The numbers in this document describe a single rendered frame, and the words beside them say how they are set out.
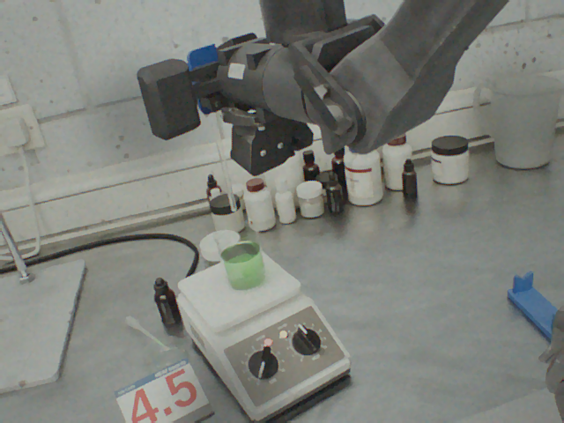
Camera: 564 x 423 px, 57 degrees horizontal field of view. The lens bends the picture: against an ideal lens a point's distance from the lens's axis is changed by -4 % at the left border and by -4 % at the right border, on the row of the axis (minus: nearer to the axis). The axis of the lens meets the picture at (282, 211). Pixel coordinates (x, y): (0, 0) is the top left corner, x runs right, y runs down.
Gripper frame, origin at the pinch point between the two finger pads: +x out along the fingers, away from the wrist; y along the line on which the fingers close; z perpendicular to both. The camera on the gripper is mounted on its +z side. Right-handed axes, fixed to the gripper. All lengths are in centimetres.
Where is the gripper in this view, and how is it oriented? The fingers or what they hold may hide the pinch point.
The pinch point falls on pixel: (210, 70)
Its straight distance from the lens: 53.9
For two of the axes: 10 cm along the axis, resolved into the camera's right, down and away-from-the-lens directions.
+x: -6.3, -2.8, 7.2
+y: 7.6, -4.1, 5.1
